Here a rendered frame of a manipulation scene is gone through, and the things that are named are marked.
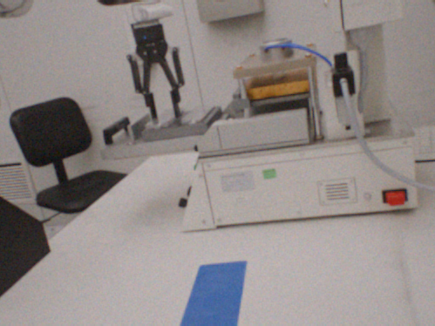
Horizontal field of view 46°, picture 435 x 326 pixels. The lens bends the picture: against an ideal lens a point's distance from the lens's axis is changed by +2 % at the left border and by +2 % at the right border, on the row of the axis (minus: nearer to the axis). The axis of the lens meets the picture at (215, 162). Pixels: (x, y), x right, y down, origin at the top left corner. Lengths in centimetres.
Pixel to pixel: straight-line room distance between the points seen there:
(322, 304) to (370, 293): 8
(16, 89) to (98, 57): 59
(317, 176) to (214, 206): 25
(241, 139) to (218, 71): 162
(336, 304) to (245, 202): 38
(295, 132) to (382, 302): 41
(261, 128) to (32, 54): 222
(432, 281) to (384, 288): 10
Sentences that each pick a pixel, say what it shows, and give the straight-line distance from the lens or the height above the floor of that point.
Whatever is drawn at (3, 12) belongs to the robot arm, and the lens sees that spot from 165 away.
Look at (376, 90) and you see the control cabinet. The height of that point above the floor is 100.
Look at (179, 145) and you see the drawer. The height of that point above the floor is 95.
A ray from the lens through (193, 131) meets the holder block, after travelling 120.
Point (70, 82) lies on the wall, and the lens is 307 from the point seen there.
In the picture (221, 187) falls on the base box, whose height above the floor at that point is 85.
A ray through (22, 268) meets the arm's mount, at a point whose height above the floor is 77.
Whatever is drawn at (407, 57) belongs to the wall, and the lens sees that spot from 264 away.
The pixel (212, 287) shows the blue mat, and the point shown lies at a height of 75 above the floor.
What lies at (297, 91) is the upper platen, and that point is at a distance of 115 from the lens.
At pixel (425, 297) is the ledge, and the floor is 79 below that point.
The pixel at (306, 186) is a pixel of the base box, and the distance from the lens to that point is 113.
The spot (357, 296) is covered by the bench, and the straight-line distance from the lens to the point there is 89.
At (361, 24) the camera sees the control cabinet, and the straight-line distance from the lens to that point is 107.
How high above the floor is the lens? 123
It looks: 16 degrees down
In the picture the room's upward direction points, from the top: 11 degrees counter-clockwise
